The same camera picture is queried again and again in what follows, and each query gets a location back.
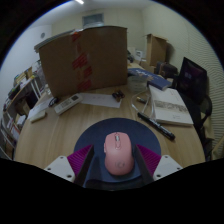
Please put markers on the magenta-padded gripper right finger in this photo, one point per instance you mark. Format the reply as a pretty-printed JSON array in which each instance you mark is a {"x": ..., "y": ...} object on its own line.
[{"x": 166, "y": 166}]

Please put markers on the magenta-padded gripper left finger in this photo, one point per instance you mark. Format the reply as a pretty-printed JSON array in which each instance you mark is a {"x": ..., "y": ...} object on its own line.
[{"x": 60, "y": 168}]

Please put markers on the pink computer mouse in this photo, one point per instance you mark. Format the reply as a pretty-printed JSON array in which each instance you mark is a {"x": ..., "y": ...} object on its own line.
[{"x": 118, "y": 156}]

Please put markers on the round dark blue mouse pad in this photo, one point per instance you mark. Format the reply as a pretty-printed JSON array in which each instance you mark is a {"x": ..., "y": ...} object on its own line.
[{"x": 100, "y": 136}]

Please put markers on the black marker pen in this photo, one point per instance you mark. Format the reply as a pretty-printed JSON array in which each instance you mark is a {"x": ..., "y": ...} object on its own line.
[{"x": 156, "y": 126}]

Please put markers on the white open book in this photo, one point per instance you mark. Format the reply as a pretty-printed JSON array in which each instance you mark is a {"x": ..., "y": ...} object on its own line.
[{"x": 170, "y": 106}]

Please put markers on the black office chair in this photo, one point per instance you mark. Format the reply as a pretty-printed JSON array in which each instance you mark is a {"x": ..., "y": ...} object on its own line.
[{"x": 203, "y": 116}]

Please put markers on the cluttered bookshelf unit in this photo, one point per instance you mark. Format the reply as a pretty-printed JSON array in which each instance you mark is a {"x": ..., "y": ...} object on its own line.
[{"x": 10, "y": 130}]

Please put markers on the white paper sheet with writing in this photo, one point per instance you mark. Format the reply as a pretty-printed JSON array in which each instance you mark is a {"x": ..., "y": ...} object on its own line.
[{"x": 40, "y": 107}]

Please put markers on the white remote with display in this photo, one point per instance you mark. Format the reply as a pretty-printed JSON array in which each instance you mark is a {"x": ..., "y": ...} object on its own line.
[{"x": 68, "y": 104}]

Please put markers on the small black clip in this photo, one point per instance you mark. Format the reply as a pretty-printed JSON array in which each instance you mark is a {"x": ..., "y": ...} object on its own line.
[{"x": 118, "y": 95}]

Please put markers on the clear plastic container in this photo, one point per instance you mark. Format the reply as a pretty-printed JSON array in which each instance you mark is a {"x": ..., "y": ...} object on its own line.
[{"x": 137, "y": 84}]

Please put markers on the white side desk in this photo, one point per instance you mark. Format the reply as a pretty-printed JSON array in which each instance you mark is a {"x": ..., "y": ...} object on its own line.
[{"x": 20, "y": 90}]

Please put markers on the blue hardcover book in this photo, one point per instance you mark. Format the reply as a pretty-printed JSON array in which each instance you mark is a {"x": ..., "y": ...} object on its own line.
[{"x": 150, "y": 78}]

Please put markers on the black monitor screen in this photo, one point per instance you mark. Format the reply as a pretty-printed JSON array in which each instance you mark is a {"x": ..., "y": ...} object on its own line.
[{"x": 191, "y": 80}]

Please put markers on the dark bag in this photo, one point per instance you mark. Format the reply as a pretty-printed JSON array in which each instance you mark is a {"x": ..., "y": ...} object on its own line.
[{"x": 166, "y": 69}]

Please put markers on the large brown cardboard box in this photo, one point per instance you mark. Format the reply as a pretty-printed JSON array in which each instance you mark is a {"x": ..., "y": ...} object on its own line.
[{"x": 83, "y": 60}]

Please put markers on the small upright cardboard box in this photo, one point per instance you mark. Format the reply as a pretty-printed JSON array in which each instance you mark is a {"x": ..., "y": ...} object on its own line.
[{"x": 156, "y": 49}]

